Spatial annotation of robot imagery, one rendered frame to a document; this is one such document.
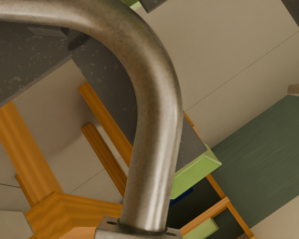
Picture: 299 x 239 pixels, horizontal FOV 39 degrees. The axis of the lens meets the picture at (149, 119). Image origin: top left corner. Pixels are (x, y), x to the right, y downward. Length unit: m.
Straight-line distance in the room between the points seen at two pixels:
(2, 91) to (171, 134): 0.14
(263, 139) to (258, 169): 0.45
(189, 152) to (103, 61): 0.09
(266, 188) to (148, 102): 6.01
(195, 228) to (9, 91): 5.44
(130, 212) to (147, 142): 0.04
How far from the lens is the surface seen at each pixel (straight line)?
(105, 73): 0.32
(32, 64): 0.33
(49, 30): 0.31
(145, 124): 0.26
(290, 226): 6.26
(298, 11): 0.37
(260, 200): 6.24
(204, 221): 5.70
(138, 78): 0.27
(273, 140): 6.37
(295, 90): 0.33
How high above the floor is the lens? 1.22
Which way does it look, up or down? 19 degrees down
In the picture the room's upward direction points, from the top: 145 degrees clockwise
